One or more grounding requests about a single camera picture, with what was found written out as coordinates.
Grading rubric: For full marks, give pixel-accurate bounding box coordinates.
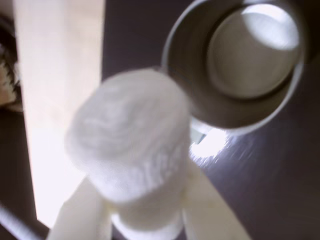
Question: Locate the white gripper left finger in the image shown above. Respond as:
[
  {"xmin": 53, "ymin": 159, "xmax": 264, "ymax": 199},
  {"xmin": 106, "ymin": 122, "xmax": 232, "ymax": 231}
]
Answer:
[{"xmin": 48, "ymin": 174, "xmax": 114, "ymax": 240}]

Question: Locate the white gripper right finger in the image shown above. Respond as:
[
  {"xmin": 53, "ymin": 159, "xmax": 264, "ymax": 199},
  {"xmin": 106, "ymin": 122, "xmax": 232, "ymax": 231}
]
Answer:
[{"xmin": 181, "ymin": 159, "xmax": 252, "ymax": 240}]

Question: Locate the white gauze roll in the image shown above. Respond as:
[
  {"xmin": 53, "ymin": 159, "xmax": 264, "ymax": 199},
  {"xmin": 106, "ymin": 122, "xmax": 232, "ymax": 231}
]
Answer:
[{"xmin": 64, "ymin": 66, "xmax": 193, "ymax": 240}]

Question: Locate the black table mat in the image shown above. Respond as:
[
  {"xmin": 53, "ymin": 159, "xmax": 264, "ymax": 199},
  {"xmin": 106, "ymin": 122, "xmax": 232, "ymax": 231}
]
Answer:
[{"xmin": 101, "ymin": 0, "xmax": 320, "ymax": 240}]

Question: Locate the sage green steel-lined mug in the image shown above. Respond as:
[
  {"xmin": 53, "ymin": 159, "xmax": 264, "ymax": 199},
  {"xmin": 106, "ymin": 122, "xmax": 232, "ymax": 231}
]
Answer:
[{"xmin": 161, "ymin": 0, "xmax": 320, "ymax": 137}]

